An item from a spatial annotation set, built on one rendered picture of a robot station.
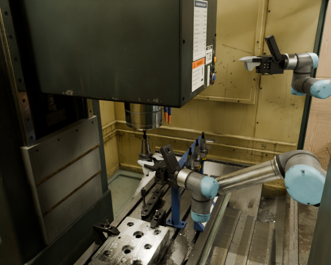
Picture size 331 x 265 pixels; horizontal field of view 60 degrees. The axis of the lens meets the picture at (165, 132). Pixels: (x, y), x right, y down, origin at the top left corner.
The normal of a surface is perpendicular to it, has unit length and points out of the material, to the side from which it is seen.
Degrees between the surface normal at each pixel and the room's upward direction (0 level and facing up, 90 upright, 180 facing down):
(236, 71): 90
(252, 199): 24
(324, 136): 90
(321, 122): 90
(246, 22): 90
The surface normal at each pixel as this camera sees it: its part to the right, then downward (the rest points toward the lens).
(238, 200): -0.18, -0.71
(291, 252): -0.02, -0.93
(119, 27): -0.40, 0.34
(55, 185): 0.91, 0.12
